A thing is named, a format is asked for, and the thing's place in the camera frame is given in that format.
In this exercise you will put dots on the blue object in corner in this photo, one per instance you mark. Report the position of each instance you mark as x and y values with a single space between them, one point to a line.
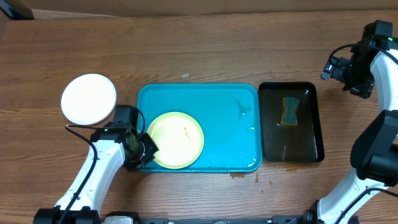
16 10

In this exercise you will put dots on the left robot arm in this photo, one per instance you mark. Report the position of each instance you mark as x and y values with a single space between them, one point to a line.
110 148

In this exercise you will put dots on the green yellow sponge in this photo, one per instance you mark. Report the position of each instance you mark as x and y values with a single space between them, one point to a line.
289 111

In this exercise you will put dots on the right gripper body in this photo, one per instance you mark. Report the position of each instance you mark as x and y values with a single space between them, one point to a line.
358 76

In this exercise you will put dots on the black water tray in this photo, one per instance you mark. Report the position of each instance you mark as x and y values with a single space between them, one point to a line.
301 143

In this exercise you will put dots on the white plate mint rim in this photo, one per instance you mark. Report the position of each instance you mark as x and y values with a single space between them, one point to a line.
88 99

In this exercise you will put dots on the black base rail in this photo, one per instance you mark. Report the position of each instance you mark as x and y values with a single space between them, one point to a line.
133 218

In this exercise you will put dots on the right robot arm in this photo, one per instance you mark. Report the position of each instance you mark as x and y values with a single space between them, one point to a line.
374 155

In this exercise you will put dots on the blue plastic tray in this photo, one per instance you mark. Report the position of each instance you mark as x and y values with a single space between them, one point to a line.
227 113

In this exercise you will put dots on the yellow plate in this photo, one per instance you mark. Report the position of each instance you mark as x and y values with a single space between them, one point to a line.
179 138

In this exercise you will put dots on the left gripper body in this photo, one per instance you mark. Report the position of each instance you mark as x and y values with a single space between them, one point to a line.
145 149

